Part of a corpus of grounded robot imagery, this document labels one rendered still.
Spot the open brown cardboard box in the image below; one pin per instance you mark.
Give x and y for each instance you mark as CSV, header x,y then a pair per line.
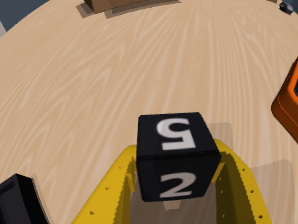
x,y
98,6

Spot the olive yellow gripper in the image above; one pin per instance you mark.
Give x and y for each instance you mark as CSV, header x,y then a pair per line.
x,y
238,198

